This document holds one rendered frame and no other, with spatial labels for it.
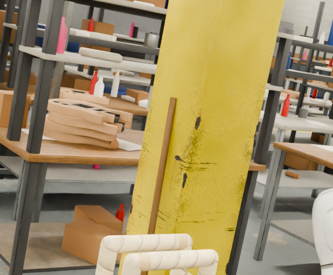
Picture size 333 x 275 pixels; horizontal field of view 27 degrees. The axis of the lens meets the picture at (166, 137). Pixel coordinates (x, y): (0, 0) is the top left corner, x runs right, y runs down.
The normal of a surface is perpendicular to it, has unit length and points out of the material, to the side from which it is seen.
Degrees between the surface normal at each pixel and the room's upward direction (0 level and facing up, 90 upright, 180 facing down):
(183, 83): 90
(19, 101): 90
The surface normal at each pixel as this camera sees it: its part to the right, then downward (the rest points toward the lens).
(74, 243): -0.55, 0.04
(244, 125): 0.57, 0.24
